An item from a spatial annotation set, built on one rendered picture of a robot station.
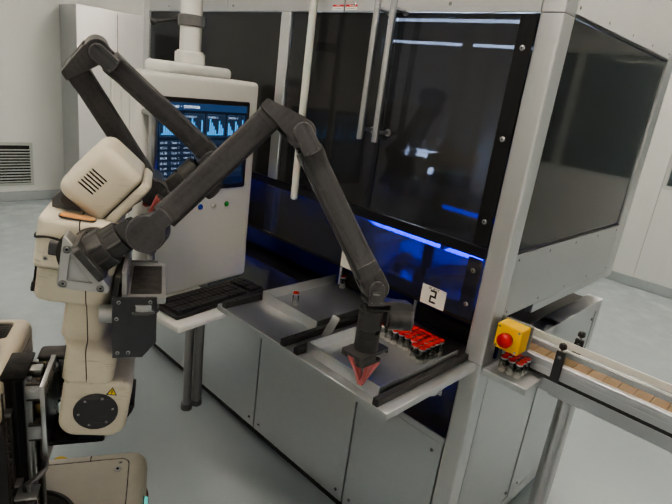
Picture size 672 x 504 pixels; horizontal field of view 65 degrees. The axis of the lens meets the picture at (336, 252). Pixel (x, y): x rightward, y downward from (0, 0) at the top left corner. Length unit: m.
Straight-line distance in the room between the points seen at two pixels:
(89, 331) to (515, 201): 1.12
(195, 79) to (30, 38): 4.64
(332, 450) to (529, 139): 1.32
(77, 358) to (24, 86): 5.14
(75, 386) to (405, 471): 1.05
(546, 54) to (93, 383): 1.35
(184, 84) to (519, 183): 1.07
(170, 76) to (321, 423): 1.33
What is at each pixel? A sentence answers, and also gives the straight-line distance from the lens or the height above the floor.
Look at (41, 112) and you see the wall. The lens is 6.45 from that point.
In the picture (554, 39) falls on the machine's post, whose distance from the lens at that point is 1.41.
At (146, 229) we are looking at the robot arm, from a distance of 1.13.
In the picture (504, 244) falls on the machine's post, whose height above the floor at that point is 1.24.
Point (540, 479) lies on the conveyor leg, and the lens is 1.79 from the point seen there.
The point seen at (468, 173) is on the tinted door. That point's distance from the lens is 1.49.
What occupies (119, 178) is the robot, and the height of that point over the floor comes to 1.32.
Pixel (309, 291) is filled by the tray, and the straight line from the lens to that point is 1.85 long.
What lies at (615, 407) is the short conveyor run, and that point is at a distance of 1.56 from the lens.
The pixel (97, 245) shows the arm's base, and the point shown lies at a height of 1.21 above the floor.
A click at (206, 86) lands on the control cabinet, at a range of 1.87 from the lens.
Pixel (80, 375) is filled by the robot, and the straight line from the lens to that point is 1.45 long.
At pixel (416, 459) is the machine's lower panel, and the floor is 0.47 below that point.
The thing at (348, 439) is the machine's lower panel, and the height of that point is 0.37.
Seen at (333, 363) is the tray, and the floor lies 0.90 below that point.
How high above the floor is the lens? 1.58
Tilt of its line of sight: 18 degrees down
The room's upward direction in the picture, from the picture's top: 8 degrees clockwise
